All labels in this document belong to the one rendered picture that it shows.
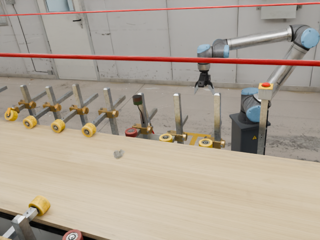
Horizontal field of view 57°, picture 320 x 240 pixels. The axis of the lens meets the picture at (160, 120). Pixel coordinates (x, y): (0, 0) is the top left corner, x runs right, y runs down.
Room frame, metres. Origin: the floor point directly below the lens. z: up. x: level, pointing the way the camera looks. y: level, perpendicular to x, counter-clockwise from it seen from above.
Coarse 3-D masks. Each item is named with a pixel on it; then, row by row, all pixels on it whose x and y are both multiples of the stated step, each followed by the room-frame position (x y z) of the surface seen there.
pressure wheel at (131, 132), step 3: (129, 129) 1.67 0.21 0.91; (132, 129) 1.67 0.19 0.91; (135, 129) 1.66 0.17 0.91; (126, 132) 1.63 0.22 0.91; (129, 132) 1.62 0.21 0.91; (132, 132) 1.62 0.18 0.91; (135, 132) 1.62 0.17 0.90; (126, 135) 1.62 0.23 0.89; (129, 135) 1.61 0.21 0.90; (132, 135) 1.61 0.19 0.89; (135, 135) 1.62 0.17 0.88
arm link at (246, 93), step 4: (248, 88) 2.17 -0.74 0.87; (252, 88) 2.16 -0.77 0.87; (256, 88) 2.15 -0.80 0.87; (244, 92) 2.09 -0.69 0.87; (248, 92) 2.08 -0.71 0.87; (252, 92) 2.07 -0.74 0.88; (256, 92) 2.06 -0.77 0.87; (244, 96) 2.09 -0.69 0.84; (248, 96) 2.06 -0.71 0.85; (244, 100) 2.05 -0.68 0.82; (240, 104) 2.15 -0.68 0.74; (240, 108) 2.14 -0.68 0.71
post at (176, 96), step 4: (176, 92) 1.65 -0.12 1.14; (176, 96) 1.62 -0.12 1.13; (176, 100) 1.62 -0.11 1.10; (180, 100) 1.65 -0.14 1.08; (176, 104) 1.62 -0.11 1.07; (180, 104) 1.64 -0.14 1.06; (176, 108) 1.63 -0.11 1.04; (180, 108) 1.64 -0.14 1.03; (176, 112) 1.63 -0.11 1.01; (180, 112) 1.63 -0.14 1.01; (176, 116) 1.63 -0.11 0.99; (180, 116) 1.63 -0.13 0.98; (176, 120) 1.63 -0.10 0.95; (180, 120) 1.62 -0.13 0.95; (176, 124) 1.63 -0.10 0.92; (180, 124) 1.62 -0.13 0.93; (176, 128) 1.63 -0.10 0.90; (180, 128) 1.62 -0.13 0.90; (176, 132) 1.63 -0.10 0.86; (180, 132) 1.62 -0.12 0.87
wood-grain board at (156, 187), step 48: (0, 144) 1.67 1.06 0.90; (48, 144) 1.60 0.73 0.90; (96, 144) 1.54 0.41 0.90; (144, 144) 1.48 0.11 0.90; (0, 192) 1.19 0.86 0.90; (48, 192) 1.15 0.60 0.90; (96, 192) 1.11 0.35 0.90; (144, 192) 1.07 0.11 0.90; (192, 192) 1.03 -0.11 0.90; (240, 192) 0.99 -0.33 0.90; (288, 192) 0.96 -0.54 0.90
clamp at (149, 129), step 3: (132, 126) 1.76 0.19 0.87; (135, 126) 1.76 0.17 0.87; (138, 126) 1.75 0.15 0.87; (147, 126) 1.74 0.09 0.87; (150, 126) 1.74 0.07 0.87; (141, 129) 1.73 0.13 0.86; (144, 129) 1.72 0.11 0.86; (147, 129) 1.72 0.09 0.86; (150, 129) 1.72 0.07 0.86; (141, 132) 1.73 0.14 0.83; (144, 132) 1.72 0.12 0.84; (147, 132) 1.70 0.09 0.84; (150, 132) 1.71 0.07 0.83
